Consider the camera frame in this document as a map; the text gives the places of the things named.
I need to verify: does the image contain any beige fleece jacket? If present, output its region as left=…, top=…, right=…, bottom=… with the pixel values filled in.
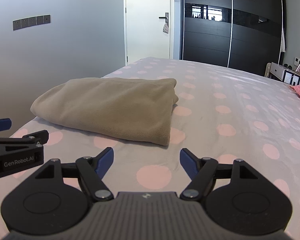
left=31, top=77, right=178, bottom=146

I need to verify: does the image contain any polka dot bed sheet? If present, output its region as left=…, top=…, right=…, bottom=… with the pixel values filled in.
left=0, top=57, right=300, bottom=239

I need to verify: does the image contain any white bedside table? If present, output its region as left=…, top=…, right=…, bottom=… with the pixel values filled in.
left=265, top=62, right=300, bottom=86

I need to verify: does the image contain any black sliding wardrobe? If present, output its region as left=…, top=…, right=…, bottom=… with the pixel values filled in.
left=180, top=0, right=286, bottom=76

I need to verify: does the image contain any white door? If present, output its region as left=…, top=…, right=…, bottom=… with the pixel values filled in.
left=125, top=0, right=171, bottom=64

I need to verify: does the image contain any grey wall switch panel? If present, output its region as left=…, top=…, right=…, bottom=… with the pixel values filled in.
left=12, top=15, right=51, bottom=31

